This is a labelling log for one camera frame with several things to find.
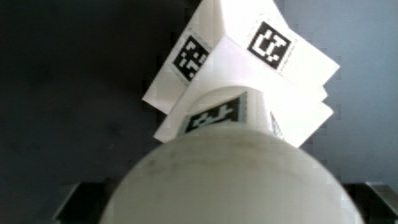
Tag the white lamp bulb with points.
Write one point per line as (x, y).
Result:
(228, 176)

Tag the white lamp base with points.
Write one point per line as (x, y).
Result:
(242, 75)

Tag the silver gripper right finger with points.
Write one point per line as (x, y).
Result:
(375, 200)

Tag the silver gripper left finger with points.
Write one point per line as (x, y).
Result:
(84, 202)

